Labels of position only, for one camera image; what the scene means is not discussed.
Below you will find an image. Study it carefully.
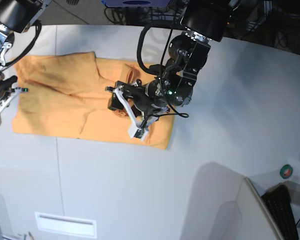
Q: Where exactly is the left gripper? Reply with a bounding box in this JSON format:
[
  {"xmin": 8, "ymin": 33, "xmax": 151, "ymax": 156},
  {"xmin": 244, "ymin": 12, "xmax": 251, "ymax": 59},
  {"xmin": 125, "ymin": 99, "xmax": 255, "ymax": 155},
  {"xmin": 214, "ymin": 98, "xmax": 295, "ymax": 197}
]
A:
[{"xmin": 105, "ymin": 79, "xmax": 170, "ymax": 141}]

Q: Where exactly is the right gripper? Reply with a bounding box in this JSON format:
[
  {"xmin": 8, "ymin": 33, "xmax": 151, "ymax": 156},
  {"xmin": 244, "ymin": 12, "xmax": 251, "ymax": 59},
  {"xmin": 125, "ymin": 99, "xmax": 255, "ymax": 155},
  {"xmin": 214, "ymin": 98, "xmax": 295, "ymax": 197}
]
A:
[{"xmin": 0, "ymin": 74, "xmax": 29, "ymax": 126}]

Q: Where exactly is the orange yellow t-shirt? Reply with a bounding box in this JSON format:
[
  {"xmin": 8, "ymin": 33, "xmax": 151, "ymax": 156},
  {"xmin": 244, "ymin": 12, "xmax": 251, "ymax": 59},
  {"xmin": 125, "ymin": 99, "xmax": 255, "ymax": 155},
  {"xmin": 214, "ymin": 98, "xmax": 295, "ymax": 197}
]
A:
[{"xmin": 12, "ymin": 52, "xmax": 174, "ymax": 150}]

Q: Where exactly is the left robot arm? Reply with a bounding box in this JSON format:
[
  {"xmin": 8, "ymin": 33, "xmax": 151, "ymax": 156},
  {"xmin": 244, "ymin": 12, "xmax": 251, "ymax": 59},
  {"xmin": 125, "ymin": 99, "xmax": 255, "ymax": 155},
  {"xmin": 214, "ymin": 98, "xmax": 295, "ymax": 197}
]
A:
[{"xmin": 105, "ymin": 0, "xmax": 237, "ymax": 140}]

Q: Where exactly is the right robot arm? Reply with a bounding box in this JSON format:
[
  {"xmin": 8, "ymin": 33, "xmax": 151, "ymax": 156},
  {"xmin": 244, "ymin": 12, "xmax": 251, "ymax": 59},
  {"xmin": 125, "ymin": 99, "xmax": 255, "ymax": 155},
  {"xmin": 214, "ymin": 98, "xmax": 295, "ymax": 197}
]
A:
[{"xmin": 0, "ymin": 0, "xmax": 51, "ymax": 126}]

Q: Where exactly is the white rectangular tray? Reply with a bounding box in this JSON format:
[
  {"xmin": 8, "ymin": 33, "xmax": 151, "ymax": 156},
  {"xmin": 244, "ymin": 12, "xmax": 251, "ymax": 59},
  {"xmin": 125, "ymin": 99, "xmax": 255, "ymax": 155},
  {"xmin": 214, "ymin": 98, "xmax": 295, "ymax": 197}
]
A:
[{"xmin": 34, "ymin": 212, "xmax": 98, "ymax": 239}]

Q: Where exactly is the pencil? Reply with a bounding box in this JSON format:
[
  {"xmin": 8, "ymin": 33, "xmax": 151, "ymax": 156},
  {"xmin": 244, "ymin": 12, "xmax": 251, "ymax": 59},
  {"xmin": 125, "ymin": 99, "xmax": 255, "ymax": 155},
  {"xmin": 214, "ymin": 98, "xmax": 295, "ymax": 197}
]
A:
[{"xmin": 28, "ymin": 231, "xmax": 35, "ymax": 240}]

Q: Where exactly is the green tape roll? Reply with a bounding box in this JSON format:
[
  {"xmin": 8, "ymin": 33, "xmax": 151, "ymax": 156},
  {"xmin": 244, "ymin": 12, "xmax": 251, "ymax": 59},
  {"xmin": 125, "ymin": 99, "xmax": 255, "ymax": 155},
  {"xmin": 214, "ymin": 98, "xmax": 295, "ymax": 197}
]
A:
[{"xmin": 279, "ymin": 164, "xmax": 293, "ymax": 179}]

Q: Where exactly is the beige board panel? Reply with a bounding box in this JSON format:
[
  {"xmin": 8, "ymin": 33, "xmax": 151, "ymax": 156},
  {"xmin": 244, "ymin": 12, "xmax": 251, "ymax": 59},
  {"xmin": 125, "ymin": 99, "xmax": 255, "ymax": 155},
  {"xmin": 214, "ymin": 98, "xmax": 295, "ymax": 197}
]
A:
[{"xmin": 237, "ymin": 177, "xmax": 283, "ymax": 240}]

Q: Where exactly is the black keyboard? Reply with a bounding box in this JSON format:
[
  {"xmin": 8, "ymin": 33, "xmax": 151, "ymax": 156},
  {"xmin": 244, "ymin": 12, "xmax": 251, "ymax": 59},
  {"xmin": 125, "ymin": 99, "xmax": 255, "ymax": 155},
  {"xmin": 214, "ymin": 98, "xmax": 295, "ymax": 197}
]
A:
[{"xmin": 261, "ymin": 184, "xmax": 299, "ymax": 240}]

